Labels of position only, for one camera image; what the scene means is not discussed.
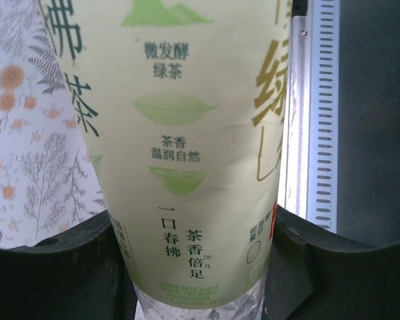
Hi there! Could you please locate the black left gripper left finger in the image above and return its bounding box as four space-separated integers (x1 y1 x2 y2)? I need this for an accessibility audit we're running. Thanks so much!
0 209 138 320

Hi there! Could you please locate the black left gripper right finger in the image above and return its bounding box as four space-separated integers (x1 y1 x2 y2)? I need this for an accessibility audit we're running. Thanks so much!
265 203 400 320

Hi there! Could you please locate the pale green tea label bottle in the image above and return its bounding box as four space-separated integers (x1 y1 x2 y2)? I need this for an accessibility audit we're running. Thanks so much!
33 0 293 320

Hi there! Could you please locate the floral patterned table cover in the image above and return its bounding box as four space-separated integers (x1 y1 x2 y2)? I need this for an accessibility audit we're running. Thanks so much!
0 0 109 249

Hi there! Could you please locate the white slotted cable duct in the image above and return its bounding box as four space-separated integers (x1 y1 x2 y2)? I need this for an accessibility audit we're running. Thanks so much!
305 0 341 234

